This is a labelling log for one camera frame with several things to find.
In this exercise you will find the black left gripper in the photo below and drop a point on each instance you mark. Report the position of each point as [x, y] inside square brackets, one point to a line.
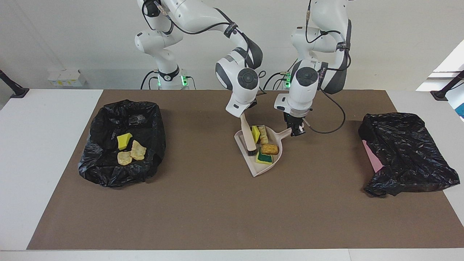
[294, 119]

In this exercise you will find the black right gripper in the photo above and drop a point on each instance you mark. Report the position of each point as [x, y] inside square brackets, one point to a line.
[253, 103]

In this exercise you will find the beige brush with black bristles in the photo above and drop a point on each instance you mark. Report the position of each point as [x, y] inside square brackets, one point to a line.
[248, 136]

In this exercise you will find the pale beige sponge piece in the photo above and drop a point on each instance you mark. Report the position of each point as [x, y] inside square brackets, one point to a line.
[263, 135]
[124, 158]
[138, 150]

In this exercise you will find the brown sponge piece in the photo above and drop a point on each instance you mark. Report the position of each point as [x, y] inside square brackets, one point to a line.
[270, 149]

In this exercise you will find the yellow and green sponge piece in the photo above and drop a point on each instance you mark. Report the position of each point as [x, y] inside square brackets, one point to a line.
[264, 158]

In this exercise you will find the beige plastic dustpan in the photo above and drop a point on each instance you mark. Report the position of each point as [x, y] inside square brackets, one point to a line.
[262, 169]

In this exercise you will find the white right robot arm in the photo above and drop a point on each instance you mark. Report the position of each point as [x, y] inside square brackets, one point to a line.
[243, 87]

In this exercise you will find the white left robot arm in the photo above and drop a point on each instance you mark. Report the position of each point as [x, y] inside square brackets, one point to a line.
[304, 90]

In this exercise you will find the pink bin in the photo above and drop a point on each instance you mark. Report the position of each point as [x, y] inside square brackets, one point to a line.
[373, 159]

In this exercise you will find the black trash bag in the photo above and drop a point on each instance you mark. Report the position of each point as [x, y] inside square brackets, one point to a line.
[409, 152]
[108, 119]

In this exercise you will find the brown table mat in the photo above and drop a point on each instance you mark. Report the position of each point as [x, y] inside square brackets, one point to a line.
[232, 217]

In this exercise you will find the black clamp stand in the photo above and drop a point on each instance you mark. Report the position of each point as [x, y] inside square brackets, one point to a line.
[446, 90]
[14, 88]

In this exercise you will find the teal box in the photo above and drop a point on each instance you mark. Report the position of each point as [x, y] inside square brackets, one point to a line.
[460, 108]

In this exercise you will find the white socket box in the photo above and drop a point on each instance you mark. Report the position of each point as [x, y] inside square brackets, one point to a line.
[67, 78]

